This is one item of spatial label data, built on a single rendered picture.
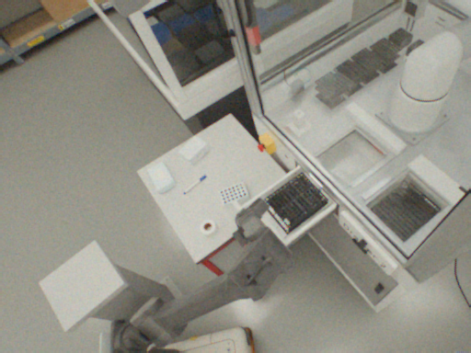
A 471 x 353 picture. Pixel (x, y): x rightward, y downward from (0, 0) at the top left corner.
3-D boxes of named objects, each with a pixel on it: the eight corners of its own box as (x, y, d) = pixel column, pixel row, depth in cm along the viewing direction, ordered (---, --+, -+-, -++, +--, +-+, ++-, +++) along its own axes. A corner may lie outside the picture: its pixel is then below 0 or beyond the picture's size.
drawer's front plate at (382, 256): (388, 276, 119) (395, 268, 109) (338, 222, 130) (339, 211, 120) (392, 273, 119) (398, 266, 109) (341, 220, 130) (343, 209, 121)
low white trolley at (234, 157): (237, 294, 201) (195, 263, 133) (192, 226, 226) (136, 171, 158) (306, 240, 214) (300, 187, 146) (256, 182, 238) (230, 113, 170)
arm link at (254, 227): (242, 242, 59) (279, 279, 61) (264, 222, 60) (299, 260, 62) (232, 214, 101) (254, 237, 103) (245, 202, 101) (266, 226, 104)
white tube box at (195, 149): (192, 165, 156) (189, 160, 151) (181, 157, 159) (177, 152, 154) (210, 149, 160) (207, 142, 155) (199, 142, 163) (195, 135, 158)
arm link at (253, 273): (238, 260, 51) (278, 301, 53) (268, 217, 62) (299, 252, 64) (123, 325, 75) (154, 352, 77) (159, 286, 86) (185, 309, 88)
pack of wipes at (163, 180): (178, 185, 152) (174, 180, 148) (160, 195, 150) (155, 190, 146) (166, 165, 158) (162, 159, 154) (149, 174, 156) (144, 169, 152)
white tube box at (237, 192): (225, 209, 144) (223, 205, 140) (220, 195, 147) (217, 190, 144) (249, 199, 145) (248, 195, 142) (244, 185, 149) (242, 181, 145)
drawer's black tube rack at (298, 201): (287, 236, 127) (285, 231, 121) (263, 208, 134) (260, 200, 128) (327, 206, 132) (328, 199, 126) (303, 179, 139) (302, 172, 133)
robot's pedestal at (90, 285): (155, 342, 192) (63, 335, 124) (131, 306, 203) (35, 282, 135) (193, 307, 200) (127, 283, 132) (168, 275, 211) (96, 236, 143)
